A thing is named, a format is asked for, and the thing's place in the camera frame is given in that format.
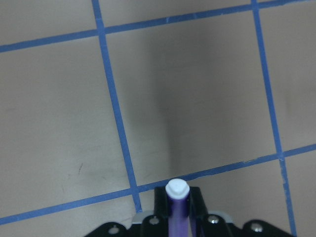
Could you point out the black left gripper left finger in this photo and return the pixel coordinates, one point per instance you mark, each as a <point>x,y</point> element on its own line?
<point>152,223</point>

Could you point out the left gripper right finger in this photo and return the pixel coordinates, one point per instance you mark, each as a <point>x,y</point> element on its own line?
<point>206,223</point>

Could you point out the purple marker pen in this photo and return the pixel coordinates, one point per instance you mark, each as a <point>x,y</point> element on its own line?
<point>177,191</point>

